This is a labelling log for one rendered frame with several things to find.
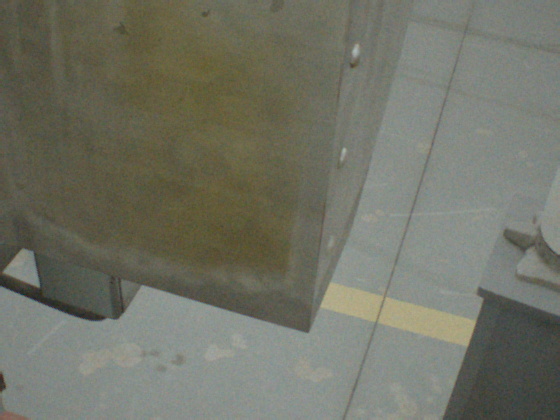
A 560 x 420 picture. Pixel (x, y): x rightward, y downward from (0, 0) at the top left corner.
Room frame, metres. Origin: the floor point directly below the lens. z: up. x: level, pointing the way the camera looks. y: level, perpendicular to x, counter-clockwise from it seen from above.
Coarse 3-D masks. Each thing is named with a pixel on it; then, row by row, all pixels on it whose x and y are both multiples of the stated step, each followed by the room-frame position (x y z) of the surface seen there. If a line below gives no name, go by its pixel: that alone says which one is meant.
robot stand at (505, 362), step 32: (512, 256) 0.97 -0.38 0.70; (480, 288) 0.89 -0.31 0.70; (512, 288) 0.89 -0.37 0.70; (544, 288) 0.90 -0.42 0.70; (480, 320) 0.92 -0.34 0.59; (512, 320) 0.88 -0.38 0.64; (544, 320) 0.86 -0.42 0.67; (480, 352) 0.90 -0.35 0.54; (512, 352) 0.87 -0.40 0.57; (544, 352) 0.85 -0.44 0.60; (480, 384) 0.88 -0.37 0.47; (512, 384) 0.86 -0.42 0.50; (544, 384) 0.84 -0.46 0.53; (448, 416) 0.92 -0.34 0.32; (480, 416) 0.87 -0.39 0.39; (512, 416) 0.85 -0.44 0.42; (544, 416) 0.83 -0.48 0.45
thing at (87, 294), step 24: (48, 264) 0.58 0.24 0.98; (72, 264) 0.57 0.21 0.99; (24, 288) 0.60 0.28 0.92; (48, 288) 0.58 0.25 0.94; (72, 288) 0.57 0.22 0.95; (96, 288) 0.56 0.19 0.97; (120, 288) 0.57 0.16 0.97; (72, 312) 0.60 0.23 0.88; (96, 312) 0.56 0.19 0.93; (120, 312) 0.57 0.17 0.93
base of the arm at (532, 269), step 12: (540, 216) 1.06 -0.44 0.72; (516, 228) 1.00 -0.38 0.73; (528, 228) 1.00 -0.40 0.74; (540, 228) 0.98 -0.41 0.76; (516, 240) 0.99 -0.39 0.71; (528, 240) 0.98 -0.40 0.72; (540, 240) 0.96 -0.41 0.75; (528, 252) 0.96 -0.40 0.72; (540, 252) 0.94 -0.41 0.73; (552, 252) 0.93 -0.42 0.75; (528, 264) 0.93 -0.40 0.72; (540, 264) 0.93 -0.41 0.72; (552, 264) 0.92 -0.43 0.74; (516, 276) 0.92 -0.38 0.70; (528, 276) 0.91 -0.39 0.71; (540, 276) 0.91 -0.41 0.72; (552, 276) 0.91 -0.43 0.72; (552, 288) 0.90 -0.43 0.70
